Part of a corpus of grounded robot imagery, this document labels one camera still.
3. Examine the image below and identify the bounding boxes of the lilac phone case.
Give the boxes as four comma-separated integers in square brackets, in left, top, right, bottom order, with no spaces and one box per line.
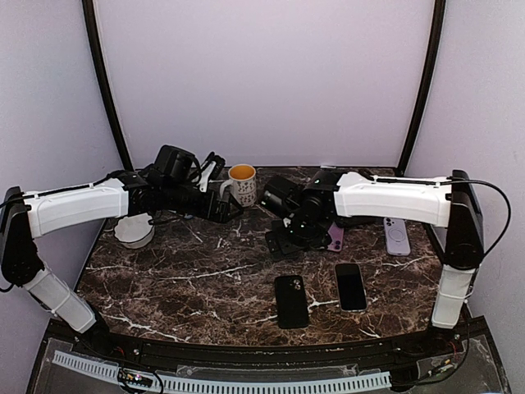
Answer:
[383,218,411,256]

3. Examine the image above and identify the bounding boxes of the black frame post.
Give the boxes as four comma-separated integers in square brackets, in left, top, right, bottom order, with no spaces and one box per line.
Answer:
[81,0,133,170]
[395,0,446,176]

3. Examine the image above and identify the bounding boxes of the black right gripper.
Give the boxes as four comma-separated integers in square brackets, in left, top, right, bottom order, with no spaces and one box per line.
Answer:
[265,214,331,262]

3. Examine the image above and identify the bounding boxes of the black front table rail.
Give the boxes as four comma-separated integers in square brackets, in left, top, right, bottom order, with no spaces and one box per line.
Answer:
[44,318,493,373]

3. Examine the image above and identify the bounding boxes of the white scalloped bowl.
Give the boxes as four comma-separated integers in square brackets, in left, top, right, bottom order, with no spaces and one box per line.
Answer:
[114,213,155,249]

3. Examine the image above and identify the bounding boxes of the white mug orange inside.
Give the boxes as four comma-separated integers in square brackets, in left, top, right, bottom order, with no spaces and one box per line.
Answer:
[219,164,258,208]

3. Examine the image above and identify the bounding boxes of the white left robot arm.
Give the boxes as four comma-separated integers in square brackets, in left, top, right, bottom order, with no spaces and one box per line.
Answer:
[1,145,244,358]

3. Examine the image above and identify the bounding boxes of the pink phone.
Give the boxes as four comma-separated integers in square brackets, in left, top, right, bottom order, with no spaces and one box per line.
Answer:
[327,222,344,253]

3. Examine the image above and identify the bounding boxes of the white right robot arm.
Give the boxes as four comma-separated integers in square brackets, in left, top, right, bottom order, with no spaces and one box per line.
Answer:
[260,169,485,356]

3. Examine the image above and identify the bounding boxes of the white slotted cable duct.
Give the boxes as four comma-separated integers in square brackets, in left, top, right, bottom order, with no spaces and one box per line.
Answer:
[52,350,392,393]

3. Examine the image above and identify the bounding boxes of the clear magsafe phone case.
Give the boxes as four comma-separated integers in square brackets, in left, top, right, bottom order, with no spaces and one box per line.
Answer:
[334,262,368,314]

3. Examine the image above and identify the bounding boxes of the black phone case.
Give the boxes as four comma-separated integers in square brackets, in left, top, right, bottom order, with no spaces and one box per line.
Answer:
[336,216,377,228]

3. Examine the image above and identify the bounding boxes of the black phone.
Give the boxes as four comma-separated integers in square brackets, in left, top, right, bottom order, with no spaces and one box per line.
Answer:
[335,263,368,312]
[274,275,309,329]

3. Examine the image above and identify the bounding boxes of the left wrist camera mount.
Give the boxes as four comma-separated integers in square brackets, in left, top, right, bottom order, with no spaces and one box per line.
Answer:
[198,152,226,192]

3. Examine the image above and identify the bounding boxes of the black right frame post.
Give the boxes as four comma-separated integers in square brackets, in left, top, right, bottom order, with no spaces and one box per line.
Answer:
[395,0,446,176]

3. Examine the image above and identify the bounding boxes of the black left frame post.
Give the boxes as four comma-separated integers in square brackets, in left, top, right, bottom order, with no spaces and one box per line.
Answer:
[81,0,133,170]

